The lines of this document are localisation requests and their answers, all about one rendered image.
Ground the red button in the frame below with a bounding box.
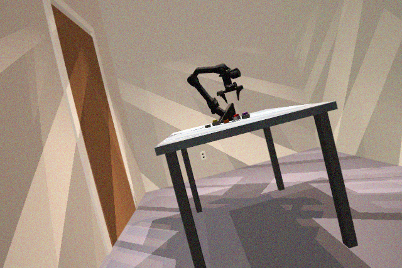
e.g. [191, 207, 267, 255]
[233, 114, 241, 121]

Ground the purple button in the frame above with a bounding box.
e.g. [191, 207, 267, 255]
[241, 112, 251, 119]

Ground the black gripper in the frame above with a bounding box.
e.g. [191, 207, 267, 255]
[217, 80, 244, 104]

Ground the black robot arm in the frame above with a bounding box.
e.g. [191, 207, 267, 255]
[187, 63, 241, 117]

